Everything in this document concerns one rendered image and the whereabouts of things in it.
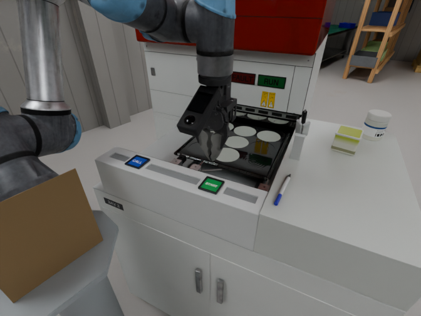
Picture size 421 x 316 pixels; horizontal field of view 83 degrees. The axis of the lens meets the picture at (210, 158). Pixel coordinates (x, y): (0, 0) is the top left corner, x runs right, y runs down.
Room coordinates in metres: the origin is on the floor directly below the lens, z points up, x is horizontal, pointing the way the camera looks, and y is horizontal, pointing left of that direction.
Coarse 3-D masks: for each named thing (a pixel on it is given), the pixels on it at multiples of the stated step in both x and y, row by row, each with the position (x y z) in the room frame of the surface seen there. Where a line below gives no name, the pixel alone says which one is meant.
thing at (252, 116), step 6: (240, 114) 1.07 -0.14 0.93; (246, 114) 1.06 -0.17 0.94; (252, 114) 1.05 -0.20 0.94; (258, 114) 1.05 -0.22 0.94; (258, 120) 1.03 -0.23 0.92; (264, 120) 1.02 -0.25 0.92; (270, 120) 1.01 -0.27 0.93; (276, 120) 0.99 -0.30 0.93; (282, 120) 0.98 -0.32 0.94; (288, 120) 0.98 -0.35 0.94; (288, 126) 0.97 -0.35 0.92; (294, 126) 0.96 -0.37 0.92; (288, 138) 0.96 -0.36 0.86
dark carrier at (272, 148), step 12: (276, 132) 0.94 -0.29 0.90; (192, 144) 0.84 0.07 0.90; (252, 144) 0.84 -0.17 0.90; (264, 144) 0.84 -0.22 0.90; (276, 144) 0.84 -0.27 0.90; (204, 156) 0.75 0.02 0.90; (240, 156) 0.75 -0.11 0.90; (252, 156) 0.75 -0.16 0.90; (264, 156) 0.75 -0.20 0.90; (240, 168) 0.68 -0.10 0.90; (252, 168) 0.68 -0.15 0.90; (264, 168) 0.68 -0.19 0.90
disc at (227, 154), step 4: (224, 148) 0.81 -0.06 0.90; (228, 148) 0.81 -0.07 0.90; (224, 152) 0.78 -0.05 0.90; (228, 152) 0.78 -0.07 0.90; (232, 152) 0.78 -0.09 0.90; (236, 152) 0.78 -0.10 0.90; (220, 156) 0.75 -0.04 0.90; (224, 156) 0.75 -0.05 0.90; (228, 156) 0.75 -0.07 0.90; (232, 156) 0.75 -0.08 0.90; (236, 156) 0.75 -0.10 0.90; (220, 160) 0.73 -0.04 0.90; (224, 160) 0.73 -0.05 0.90; (228, 160) 0.73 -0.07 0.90; (232, 160) 0.73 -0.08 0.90
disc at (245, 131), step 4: (236, 128) 0.99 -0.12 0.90; (240, 128) 0.99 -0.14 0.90; (244, 128) 0.99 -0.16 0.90; (248, 128) 0.99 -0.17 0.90; (252, 128) 0.99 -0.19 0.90; (236, 132) 0.94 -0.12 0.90; (240, 132) 0.94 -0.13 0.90; (244, 132) 0.94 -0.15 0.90; (248, 132) 0.94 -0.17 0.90; (252, 132) 0.94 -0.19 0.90
